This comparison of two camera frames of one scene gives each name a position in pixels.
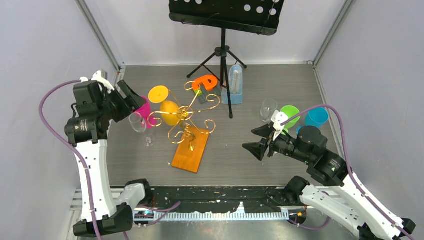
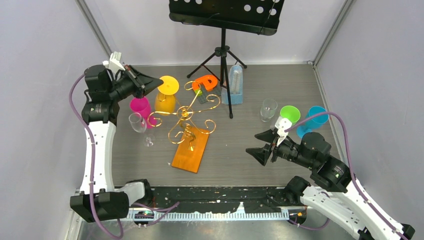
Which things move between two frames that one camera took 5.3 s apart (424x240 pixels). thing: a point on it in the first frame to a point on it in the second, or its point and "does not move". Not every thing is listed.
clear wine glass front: [269, 106] does not move
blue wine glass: [316, 117] does not move
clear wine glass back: [139, 124] does not move
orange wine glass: [159, 94] to [165, 101]
